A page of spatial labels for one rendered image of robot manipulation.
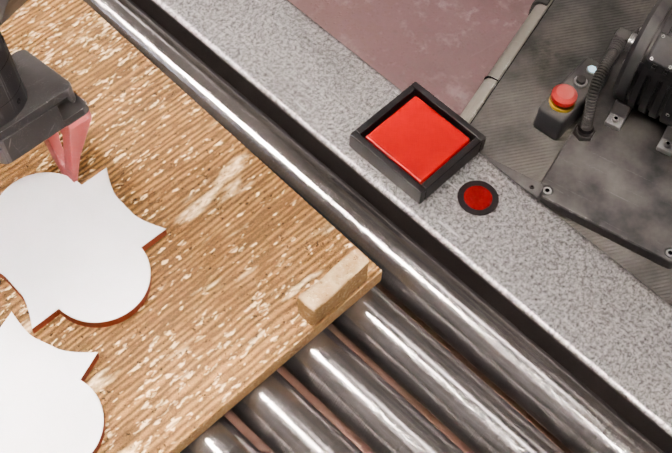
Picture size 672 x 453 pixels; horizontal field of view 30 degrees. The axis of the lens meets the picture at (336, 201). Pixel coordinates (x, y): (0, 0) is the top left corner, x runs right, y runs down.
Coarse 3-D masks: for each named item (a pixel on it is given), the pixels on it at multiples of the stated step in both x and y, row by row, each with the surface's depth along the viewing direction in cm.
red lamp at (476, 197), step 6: (474, 186) 97; (480, 186) 97; (468, 192) 97; (474, 192) 97; (480, 192) 97; (486, 192) 97; (468, 198) 97; (474, 198) 97; (480, 198) 97; (486, 198) 97; (492, 198) 97; (468, 204) 96; (474, 204) 96; (480, 204) 96; (486, 204) 96
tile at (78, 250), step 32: (32, 192) 91; (64, 192) 91; (96, 192) 91; (0, 224) 89; (32, 224) 90; (64, 224) 90; (96, 224) 90; (128, 224) 90; (0, 256) 88; (32, 256) 88; (64, 256) 88; (96, 256) 89; (128, 256) 89; (32, 288) 87; (64, 288) 87; (96, 288) 87; (128, 288) 88; (32, 320) 86; (96, 320) 86
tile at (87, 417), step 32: (0, 352) 85; (32, 352) 85; (64, 352) 85; (96, 352) 85; (0, 384) 83; (32, 384) 83; (64, 384) 84; (0, 416) 82; (32, 416) 82; (64, 416) 82; (96, 416) 82; (0, 448) 81; (32, 448) 81; (64, 448) 81; (96, 448) 82
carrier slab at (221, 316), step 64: (64, 0) 103; (64, 64) 99; (128, 64) 99; (128, 128) 96; (192, 128) 96; (0, 192) 92; (128, 192) 93; (192, 192) 93; (256, 192) 94; (192, 256) 90; (256, 256) 91; (320, 256) 91; (0, 320) 87; (64, 320) 87; (128, 320) 87; (192, 320) 88; (256, 320) 88; (320, 320) 88; (128, 384) 85; (192, 384) 85; (256, 384) 86; (128, 448) 82
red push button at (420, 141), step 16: (400, 112) 99; (416, 112) 99; (432, 112) 99; (384, 128) 98; (400, 128) 98; (416, 128) 98; (432, 128) 98; (448, 128) 98; (384, 144) 97; (400, 144) 97; (416, 144) 97; (432, 144) 98; (448, 144) 98; (464, 144) 98; (400, 160) 97; (416, 160) 97; (432, 160) 97; (448, 160) 97; (416, 176) 96
